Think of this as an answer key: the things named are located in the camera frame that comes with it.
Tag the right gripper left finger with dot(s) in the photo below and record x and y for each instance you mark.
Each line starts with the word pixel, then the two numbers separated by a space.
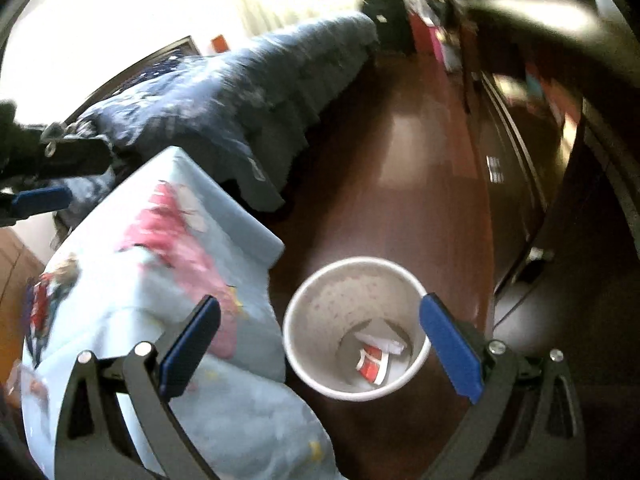
pixel 93 440

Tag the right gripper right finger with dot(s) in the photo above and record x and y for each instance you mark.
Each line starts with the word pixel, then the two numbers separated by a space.
pixel 524 421

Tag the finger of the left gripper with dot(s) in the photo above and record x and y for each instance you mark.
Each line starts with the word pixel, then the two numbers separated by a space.
pixel 21 206
pixel 28 158

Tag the red wrapper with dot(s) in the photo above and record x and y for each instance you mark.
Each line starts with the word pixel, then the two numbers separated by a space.
pixel 373 365

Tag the white trash bin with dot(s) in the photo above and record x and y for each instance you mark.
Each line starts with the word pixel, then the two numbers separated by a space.
pixel 324 314

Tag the light blue patterned tablecloth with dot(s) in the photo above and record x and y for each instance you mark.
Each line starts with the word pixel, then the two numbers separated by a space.
pixel 155 246

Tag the bed with navy duvet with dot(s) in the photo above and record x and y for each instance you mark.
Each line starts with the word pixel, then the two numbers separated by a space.
pixel 242 116

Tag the orange bedside lamp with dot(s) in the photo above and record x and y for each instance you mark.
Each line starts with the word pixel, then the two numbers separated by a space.
pixel 219 44

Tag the black suitcase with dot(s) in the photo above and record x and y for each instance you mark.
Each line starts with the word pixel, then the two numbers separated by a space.
pixel 392 24

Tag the dark wooden dresser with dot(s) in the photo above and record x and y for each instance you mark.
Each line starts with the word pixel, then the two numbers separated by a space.
pixel 552 92

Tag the red storage box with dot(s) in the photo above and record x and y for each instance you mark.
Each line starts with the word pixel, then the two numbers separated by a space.
pixel 433 40

